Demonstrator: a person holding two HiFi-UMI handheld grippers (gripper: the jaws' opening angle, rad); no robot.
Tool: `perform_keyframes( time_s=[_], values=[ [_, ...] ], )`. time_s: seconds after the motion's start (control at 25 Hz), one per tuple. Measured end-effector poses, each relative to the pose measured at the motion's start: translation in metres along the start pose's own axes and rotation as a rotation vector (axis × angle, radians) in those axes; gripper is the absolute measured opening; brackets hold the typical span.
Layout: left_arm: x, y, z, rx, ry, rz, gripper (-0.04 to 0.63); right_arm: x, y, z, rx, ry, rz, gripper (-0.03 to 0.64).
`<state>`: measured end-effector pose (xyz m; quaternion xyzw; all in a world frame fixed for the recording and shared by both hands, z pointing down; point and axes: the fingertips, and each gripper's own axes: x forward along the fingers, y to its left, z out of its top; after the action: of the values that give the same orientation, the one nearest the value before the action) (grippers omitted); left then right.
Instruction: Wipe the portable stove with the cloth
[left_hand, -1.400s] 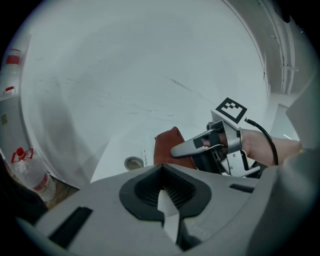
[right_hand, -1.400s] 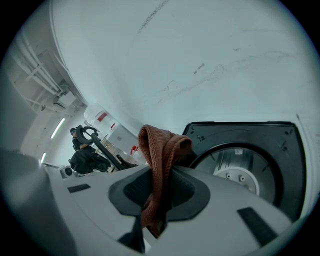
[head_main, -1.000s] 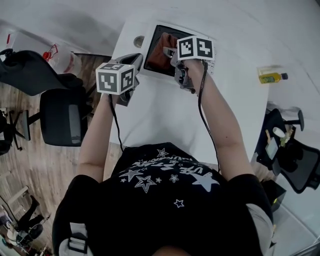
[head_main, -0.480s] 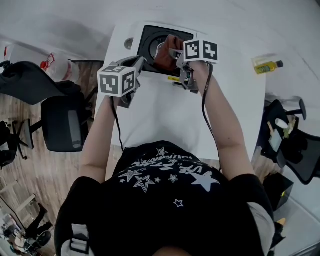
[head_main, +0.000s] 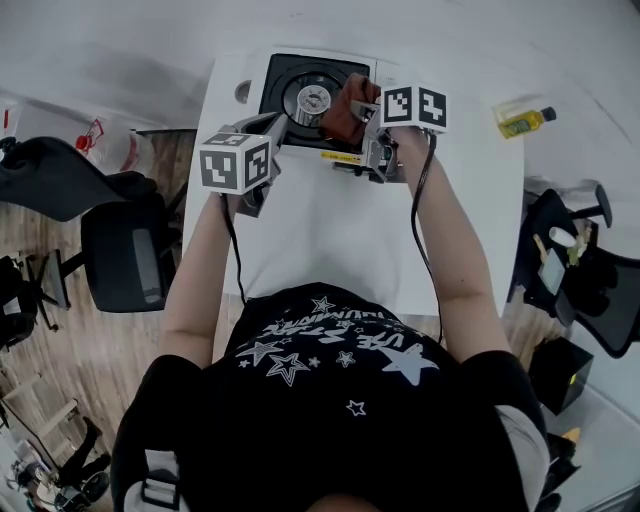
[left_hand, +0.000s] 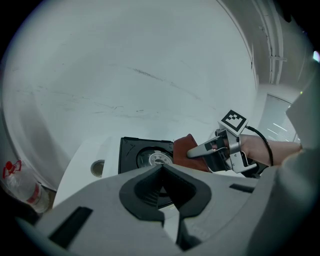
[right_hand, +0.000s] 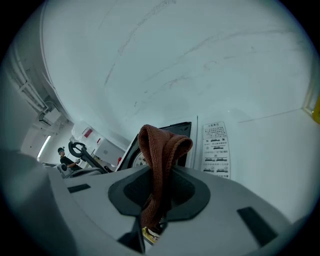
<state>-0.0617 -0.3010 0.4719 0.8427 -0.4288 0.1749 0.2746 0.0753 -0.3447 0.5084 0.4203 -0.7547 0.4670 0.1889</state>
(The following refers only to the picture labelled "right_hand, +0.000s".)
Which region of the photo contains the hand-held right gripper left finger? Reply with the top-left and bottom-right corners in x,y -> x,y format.
46,165 -> 153,256

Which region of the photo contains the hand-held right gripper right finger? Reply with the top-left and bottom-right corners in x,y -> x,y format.
149,166 -> 294,256

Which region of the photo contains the white portable stove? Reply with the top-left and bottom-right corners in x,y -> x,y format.
115,109 -> 241,181

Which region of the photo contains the brown knitted cloth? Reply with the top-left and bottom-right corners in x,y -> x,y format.
137,124 -> 194,235

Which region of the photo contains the black stand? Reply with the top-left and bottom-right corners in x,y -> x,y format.
68,141 -> 116,174

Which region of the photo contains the white cabinet with red label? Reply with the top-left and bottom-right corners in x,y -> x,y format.
71,124 -> 126,167

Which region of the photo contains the ceiling light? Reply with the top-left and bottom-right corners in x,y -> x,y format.
36,134 -> 52,159

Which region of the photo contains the yellow object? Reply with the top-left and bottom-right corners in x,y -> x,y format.
302,83 -> 320,125

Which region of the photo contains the white ceiling duct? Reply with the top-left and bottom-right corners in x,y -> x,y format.
9,44 -> 71,127

